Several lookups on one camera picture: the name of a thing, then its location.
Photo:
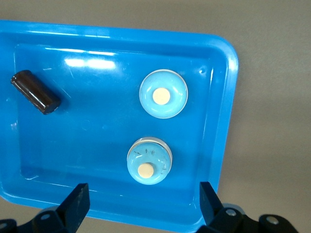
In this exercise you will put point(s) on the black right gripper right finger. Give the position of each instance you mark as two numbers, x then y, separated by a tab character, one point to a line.
213	213

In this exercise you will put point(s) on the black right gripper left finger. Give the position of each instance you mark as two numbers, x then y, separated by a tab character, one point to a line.
73	208

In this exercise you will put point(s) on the blue call bell black marks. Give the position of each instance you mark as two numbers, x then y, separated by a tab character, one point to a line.
145	170

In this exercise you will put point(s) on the dark brown cylindrical capacitor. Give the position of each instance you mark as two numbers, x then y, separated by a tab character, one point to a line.
34	92

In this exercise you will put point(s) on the plain blue call bell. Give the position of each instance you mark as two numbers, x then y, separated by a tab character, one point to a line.
163	95

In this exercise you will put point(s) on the blue plastic tray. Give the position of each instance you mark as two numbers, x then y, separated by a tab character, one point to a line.
97	136

